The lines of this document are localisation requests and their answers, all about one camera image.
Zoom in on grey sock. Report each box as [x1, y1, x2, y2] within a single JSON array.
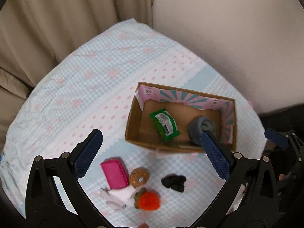
[[188, 116, 217, 146]]

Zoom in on brown cookie plush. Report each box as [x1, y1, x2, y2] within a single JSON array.
[[129, 167, 149, 188]]

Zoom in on black scrunchie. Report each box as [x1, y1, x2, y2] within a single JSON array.
[[161, 174, 187, 193]]

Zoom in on green wet wipes pack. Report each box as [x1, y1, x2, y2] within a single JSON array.
[[149, 109, 180, 143]]

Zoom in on black jacket with dog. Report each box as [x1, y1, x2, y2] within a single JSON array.
[[260, 104, 303, 134]]

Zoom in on beige curtain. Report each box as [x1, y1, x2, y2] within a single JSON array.
[[1, 0, 154, 144]]

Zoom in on grey lens cloth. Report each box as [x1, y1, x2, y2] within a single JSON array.
[[106, 200, 126, 211]]

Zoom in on pink patterned cardboard box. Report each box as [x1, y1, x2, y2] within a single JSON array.
[[125, 82, 237, 153]]

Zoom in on magenta pouch case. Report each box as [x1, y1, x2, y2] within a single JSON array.
[[101, 158, 129, 189]]

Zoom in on orange fuzzy strawberry plush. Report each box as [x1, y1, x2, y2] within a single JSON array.
[[134, 188, 161, 211]]

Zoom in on blue checked floral bedsheet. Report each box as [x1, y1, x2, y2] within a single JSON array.
[[1, 19, 266, 227]]

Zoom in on white waffle cloth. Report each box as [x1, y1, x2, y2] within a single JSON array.
[[100, 185, 137, 206]]

